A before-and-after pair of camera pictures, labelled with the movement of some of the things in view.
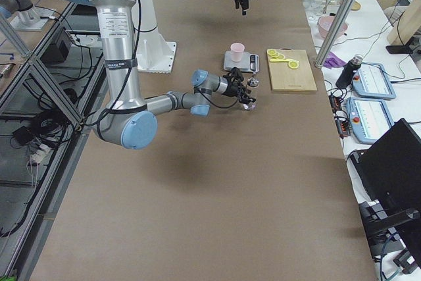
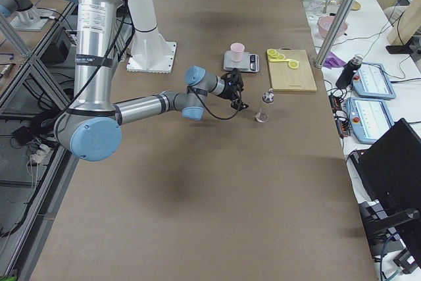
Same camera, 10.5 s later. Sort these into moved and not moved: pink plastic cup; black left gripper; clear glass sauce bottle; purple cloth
Moved: clear glass sauce bottle
Not moved: purple cloth; pink plastic cup; black left gripper
